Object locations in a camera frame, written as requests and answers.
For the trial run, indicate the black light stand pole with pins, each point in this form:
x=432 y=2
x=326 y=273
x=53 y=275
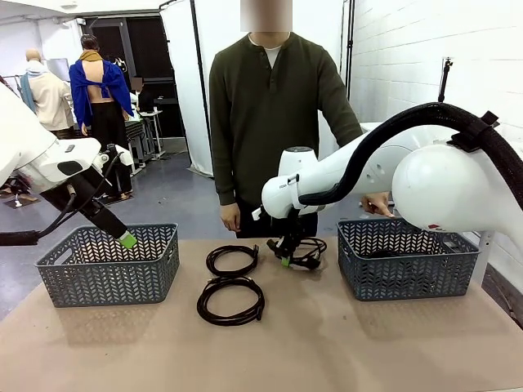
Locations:
x=350 y=41

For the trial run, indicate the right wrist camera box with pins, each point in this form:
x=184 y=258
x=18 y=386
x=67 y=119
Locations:
x=258 y=213

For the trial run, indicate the mannequin with beige jacket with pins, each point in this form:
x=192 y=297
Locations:
x=45 y=98

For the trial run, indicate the white table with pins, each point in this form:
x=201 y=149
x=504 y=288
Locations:
x=486 y=253
x=369 y=126

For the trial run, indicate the black curtain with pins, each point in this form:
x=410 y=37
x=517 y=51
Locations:
x=151 y=49

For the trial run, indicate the black backdrop stand pole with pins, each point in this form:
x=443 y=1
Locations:
x=200 y=73

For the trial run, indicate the black tripod stand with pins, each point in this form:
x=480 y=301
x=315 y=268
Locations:
x=445 y=77

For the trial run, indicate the person's left hand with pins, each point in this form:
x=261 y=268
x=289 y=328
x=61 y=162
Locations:
x=376 y=204

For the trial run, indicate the mannequin with blue cardigan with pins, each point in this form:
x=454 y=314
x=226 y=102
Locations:
x=81 y=90

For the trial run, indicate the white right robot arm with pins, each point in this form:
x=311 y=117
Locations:
x=441 y=183

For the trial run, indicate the person's left forearm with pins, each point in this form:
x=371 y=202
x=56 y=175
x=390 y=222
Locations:
x=347 y=122

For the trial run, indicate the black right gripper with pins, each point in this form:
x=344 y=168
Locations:
x=292 y=232

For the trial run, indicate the white backdrop screen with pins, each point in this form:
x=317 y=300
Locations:
x=184 y=81

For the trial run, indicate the grey plastic mesh basket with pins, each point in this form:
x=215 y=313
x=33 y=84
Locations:
x=110 y=281
x=408 y=277

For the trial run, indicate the seated person in background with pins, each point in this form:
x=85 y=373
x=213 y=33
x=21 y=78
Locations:
x=144 y=100

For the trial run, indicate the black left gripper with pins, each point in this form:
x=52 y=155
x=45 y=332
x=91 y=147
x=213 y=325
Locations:
x=98 y=204

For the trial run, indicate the person's right forearm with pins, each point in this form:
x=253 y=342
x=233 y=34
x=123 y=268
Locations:
x=226 y=183

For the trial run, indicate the background work desk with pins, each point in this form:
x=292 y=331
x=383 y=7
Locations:
x=147 y=116

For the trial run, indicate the person in green sweater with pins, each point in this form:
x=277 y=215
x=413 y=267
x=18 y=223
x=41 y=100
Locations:
x=278 y=122

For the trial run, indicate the person's right hand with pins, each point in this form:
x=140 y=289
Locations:
x=231 y=218

